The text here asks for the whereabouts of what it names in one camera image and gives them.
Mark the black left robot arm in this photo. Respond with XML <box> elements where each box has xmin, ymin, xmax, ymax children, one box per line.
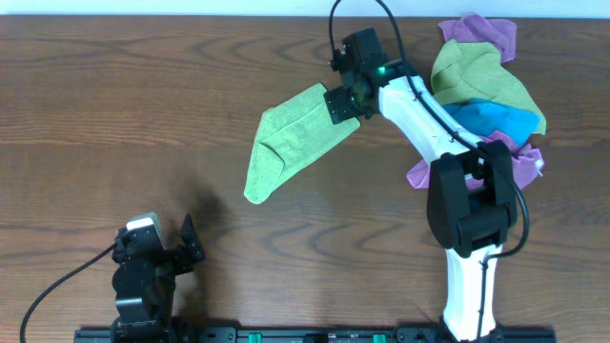
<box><xmin>110</xmin><ymin>212</ymin><xmax>205</xmax><ymax>342</ymax></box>

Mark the purple cloth near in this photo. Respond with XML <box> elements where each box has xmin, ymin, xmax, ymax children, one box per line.
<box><xmin>406</xmin><ymin>131</ymin><xmax>544</xmax><ymax>190</ymax></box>

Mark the olive green cloth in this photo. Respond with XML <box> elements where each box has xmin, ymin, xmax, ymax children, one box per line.
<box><xmin>431</xmin><ymin>39</ymin><xmax>547</xmax><ymax>134</ymax></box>

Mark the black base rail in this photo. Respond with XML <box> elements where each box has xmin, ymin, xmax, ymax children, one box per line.
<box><xmin>73</xmin><ymin>326</ymin><xmax>558</xmax><ymax>343</ymax></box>

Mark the blue cloth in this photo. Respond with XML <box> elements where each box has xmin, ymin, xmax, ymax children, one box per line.
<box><xmin>442</xmin><ymin>98</ymin><xmax>540</xmax><ymax>146</ymax></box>

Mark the purple cloth far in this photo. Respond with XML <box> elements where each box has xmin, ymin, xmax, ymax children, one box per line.
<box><xmin>438</xmin><ymin>14</ymin><xmax>518</xmax><ymax>63</ymax></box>

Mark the light green cloth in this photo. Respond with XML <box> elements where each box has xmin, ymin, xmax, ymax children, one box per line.
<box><xmin>244</xmin><ymin>84</ymin><xmax>360</xmax><ymax>205</ymax></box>

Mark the purple cloth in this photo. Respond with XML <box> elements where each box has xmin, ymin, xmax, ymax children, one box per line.
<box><xmin>438</xmin><ymin>14</ymin><xmax>518</xmax><ymax>63</ymax></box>
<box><xmin>406</xmin><ymin>131</ymin><xmax>544</xmax><ymax>190</ymax></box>

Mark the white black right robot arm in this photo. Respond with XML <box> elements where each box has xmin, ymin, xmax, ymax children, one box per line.
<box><xmin>324</xmin><ymin>29</ymin><xmax>519</xmax><ymax>342</ymax></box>

